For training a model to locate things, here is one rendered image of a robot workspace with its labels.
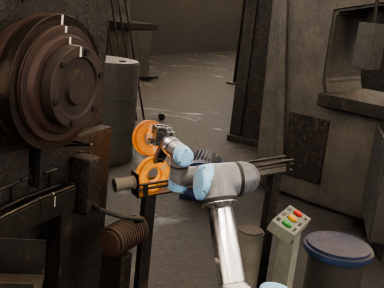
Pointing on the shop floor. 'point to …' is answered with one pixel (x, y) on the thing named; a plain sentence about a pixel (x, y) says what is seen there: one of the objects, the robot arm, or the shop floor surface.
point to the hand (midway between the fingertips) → (150, 133)
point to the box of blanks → (375, 194)
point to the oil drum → (120, 106)
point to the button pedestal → (287, 246)
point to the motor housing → (119, 251)
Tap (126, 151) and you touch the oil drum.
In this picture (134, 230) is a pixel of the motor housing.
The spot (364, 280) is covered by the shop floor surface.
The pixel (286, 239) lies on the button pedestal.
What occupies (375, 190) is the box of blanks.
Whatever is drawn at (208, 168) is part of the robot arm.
